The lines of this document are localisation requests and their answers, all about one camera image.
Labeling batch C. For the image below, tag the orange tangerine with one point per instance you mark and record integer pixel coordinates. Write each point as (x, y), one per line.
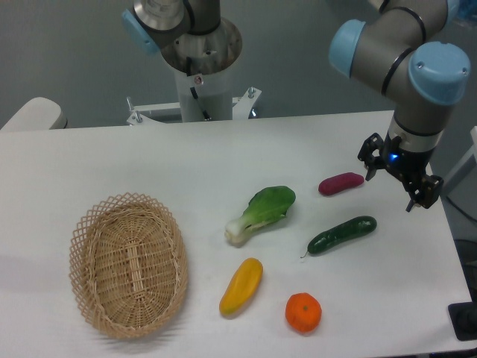
(303, 312)

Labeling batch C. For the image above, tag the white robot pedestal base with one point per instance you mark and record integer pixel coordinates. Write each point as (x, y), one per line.
(203, 71)

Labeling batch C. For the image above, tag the white chair armrest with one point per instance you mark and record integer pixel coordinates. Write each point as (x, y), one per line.
(38, 114)

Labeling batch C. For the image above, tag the purple sweet potato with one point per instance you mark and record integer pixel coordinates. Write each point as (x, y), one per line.
(340, 183)

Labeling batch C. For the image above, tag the dark green cucumber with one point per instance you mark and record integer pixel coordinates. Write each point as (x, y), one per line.
(352, 229)

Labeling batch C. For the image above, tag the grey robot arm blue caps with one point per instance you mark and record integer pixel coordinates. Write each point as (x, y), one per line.
(395, 55)

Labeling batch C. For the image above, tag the black device at table edge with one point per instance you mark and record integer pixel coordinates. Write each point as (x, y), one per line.
(463, 318)

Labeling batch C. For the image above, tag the woven wicker basket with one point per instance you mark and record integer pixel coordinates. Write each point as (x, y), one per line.
(128, 266)

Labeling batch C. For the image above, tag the green bok choy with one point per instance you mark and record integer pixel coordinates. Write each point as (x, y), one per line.
(266, 207)

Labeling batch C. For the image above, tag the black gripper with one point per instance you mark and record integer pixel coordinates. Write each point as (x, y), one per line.
(406, 166)

